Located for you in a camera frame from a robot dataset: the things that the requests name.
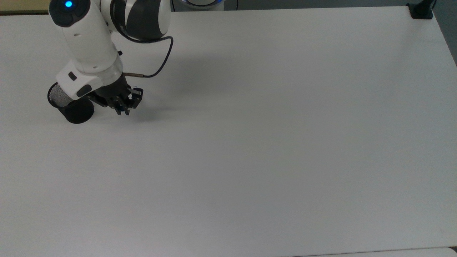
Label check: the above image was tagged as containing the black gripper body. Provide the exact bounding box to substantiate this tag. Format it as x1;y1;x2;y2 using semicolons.
85;74;144;110

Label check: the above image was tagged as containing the black mesh pen cup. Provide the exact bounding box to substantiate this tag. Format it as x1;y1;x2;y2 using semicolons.
47;82;95;125

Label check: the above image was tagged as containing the yellow board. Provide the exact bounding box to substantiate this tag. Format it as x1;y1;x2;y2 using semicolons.
0;0;51;14

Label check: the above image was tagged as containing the black table clamp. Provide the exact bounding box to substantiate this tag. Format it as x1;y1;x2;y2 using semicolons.
407;0;437;20

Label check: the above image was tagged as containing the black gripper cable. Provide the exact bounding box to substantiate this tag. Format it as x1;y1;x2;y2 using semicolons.
114;21;175;79

